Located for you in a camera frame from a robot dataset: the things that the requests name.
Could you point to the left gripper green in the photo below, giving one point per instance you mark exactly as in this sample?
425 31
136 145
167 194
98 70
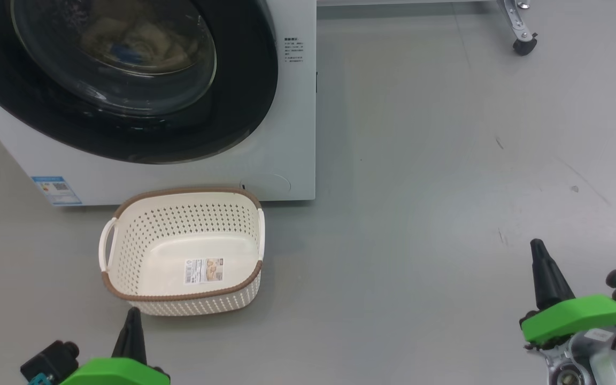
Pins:
115 373

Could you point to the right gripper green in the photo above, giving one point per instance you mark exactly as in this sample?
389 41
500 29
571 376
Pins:
575 318

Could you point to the washing machine door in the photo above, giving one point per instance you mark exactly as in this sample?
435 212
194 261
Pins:
238 80

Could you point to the cream garment with bear print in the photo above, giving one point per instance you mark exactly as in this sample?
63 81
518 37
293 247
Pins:
147 51

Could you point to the white front-load washing machine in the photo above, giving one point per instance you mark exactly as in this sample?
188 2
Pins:
286 133

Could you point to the cream perforated laundry basket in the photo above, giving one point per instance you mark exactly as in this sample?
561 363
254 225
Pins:
190 305

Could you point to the basket bottom product sticker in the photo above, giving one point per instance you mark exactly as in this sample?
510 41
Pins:
204 270

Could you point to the left wrist teal connector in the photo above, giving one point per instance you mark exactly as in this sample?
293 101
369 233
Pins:
39 380

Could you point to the blue energy label sticker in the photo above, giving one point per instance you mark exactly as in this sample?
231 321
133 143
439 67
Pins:
56 191

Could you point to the black caster wheel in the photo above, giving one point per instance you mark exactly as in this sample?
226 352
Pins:
524 45

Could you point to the grey metal frame leg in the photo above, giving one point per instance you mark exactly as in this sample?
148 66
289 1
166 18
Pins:
516 18

